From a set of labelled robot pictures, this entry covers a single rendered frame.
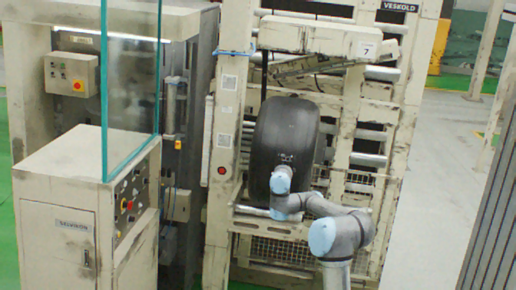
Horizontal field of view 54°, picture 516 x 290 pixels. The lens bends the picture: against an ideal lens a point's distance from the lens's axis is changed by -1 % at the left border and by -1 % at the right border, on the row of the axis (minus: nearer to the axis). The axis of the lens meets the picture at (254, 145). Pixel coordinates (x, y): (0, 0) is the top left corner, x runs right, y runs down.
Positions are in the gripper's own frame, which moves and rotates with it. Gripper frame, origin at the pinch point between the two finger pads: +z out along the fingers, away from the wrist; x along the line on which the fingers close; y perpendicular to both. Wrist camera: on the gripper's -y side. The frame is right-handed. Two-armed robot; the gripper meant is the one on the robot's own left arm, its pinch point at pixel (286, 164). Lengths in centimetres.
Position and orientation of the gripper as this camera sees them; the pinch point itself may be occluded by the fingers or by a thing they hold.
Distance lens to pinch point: 224.7
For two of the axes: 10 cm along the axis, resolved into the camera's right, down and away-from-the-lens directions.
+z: 1.4, -2.4, 9.6
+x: -9.8, -1.5, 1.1
